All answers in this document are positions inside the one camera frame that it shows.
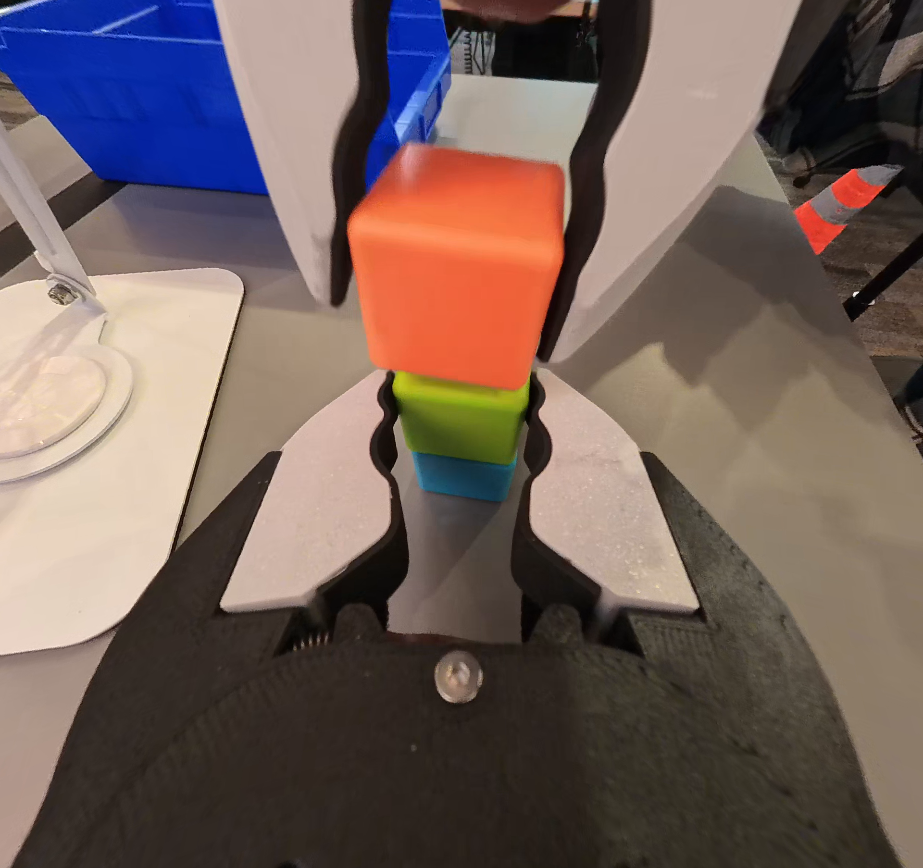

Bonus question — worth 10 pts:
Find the orange cube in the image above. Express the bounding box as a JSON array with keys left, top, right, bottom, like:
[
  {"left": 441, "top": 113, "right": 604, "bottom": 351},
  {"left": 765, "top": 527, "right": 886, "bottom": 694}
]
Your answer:
[{"left": 348, "top": 143, "right": 565, "bottom": 391}]

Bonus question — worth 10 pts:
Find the orange traffic cone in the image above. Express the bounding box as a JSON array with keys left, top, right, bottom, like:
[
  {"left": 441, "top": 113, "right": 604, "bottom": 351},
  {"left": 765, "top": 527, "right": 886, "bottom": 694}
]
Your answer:
[{"left": 793, "top": 165, "right": 904, "bottom": 255}]

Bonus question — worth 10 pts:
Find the light blue cube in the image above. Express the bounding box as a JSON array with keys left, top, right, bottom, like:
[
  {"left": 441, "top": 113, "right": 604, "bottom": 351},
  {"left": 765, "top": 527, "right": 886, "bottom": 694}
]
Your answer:
[{"left": 412, "top": 450, "right": 519, "bottom": 503}]

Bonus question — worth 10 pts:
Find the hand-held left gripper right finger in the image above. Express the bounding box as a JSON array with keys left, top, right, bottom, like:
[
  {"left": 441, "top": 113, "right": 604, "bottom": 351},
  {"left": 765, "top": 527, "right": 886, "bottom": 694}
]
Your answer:
[{"left": 511, "top": 369, "right": 702, "bottom": 613}]

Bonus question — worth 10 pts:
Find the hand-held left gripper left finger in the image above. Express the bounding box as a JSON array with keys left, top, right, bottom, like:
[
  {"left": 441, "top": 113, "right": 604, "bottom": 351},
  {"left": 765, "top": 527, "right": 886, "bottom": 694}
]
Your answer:
[{"left": 218, "top": 371, "right": 410, "bottom": 615}]

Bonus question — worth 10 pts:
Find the blue plastic bin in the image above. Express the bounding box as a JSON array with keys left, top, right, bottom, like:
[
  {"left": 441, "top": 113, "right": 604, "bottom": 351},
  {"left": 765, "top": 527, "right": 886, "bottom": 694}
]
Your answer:
[{"left": 0, "top": 0, "right": 453, "bottom": 196}]

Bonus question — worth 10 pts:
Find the green cube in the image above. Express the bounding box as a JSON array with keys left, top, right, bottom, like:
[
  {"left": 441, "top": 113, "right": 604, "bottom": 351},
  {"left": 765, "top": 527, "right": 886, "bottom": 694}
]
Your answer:
[{"left": 391, "top": 371, "right": 532, "bottom": 464}]

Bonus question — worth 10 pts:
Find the grey desk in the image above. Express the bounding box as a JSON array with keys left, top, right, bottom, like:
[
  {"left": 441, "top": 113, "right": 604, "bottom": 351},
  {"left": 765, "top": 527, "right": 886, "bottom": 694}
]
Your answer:
[{"left": 0, "top": 75, "right": 923, "bottom": 868}]

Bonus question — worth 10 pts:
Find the person's right forearm plaid sleeve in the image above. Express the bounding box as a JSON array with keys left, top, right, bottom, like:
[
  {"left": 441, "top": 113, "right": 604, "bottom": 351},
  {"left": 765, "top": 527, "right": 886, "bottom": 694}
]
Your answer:
[{"left": 757, "top": 0, "right": 923, "bottom": 173}]

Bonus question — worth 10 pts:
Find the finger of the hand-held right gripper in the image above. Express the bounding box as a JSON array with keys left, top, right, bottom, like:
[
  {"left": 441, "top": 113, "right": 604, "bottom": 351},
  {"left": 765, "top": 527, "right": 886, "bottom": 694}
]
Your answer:
[
  {"left": 537, "top": 0, "right": 823, "bottom": 364},
  {"left": 204, "top": 0, "right": 405, "bottom": 307}
]

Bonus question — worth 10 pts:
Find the wooden document stand white base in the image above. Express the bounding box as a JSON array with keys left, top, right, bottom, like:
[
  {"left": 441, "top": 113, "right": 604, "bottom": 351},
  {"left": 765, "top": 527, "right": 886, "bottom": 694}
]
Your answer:
[{"left": 0, "top": 0, "right": 245, "bottom": 656}]

